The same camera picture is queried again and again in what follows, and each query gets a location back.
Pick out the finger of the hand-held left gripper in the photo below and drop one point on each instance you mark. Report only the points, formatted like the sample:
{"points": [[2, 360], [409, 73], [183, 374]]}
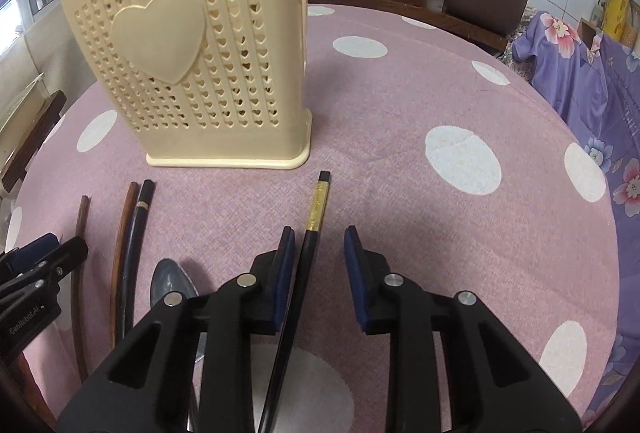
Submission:
{"points": [[55, 263], [35, 245]]}

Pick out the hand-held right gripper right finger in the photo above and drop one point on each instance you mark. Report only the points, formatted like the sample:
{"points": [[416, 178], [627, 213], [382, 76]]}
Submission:
{"points": [[355, 273]]}

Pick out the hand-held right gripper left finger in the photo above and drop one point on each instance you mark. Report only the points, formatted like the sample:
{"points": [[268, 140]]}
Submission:
{"points": [[282, 273]]}

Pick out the brown wooden chopstick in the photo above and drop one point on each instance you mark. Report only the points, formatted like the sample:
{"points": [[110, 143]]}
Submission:
{"points": [[77, 263], [120, 253]]}

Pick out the black gold-banded chopstick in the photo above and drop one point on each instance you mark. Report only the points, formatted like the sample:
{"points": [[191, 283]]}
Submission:
{"points": [[135, 243], [312, 233]]}

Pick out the metal spoon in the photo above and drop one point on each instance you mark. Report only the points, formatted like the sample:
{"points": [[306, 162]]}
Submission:
{"points": [[170, 278]]}

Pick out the cream plastic utensil holder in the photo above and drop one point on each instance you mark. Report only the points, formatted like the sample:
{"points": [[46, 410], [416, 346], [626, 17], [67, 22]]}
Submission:
{"points": [[200, 88]]}

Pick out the dark wooden counter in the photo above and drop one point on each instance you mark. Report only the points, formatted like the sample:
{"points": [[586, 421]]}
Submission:
{"points": [[400, 5]]}

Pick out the purple floral cloth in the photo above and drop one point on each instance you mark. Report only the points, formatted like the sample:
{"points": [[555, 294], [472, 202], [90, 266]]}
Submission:
{"points": [[575, 78]]}

